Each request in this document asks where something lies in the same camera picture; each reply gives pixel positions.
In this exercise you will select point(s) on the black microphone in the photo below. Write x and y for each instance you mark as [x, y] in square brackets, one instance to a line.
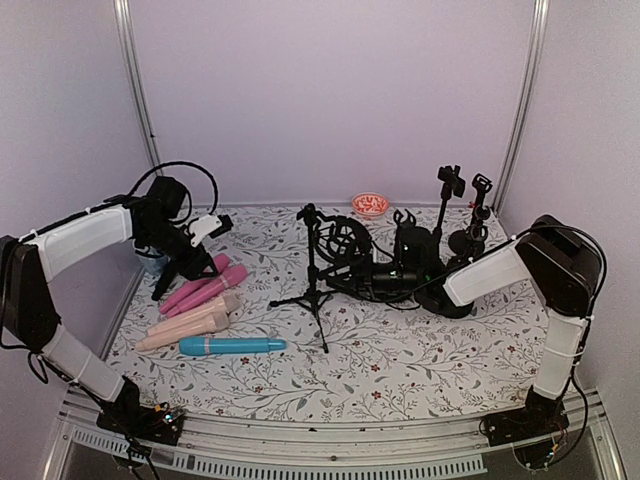
[164, 282]

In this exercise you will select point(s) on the aluminium right corner post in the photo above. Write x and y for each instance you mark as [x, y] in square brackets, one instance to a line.
[532, 63]

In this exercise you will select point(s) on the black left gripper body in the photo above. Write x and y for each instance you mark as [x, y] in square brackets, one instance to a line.
[187, 266]

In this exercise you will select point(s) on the aluminium front frame rail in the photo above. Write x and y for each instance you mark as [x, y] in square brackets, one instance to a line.
[412, 431]

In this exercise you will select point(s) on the aluminium corner post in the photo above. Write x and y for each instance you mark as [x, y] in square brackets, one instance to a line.
[124, 25]
[532, 63]

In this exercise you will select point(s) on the aluminium left corner post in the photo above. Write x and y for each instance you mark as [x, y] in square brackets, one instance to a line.
[124, 25]

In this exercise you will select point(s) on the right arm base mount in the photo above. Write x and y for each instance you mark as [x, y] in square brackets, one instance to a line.
[539, 417]

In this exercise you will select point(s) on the beige microphone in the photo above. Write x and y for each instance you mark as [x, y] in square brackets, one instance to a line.
[225, 303]
[210, 323]

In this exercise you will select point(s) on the black stand of blue microphone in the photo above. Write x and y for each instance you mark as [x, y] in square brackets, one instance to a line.
[453, 185]

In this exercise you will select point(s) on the black tripod shock mount stand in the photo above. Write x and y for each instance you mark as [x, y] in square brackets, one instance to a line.
[320, 260]

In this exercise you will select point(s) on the red patterned white bowl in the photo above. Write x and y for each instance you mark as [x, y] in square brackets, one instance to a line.
[370, 205]

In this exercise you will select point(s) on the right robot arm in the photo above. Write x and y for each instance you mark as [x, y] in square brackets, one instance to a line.
[565, 265]

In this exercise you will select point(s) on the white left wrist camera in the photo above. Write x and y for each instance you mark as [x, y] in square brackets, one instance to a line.
[208, 226]

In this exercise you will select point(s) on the pink microphone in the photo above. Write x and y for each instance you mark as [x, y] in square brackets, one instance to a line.
[231, 277]
[221, 262]

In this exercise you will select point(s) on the blue microphone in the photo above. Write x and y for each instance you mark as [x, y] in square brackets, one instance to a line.
[204, 346]

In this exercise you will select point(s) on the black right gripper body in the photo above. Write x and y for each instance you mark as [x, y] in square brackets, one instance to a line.
[366, 286]

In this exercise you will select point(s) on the black straight stand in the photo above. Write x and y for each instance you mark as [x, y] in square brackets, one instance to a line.
[402, 221]

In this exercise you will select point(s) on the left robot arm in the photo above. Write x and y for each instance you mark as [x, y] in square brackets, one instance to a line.
[32, 266]

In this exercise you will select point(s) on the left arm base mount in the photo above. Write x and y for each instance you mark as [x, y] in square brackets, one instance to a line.
[161, 423]

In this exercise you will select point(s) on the blue ceramic mug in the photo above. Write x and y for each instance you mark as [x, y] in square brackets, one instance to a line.
[152, 265]

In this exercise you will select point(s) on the black round stand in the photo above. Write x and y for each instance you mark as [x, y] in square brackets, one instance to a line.
[470, 242]
[446, 308]

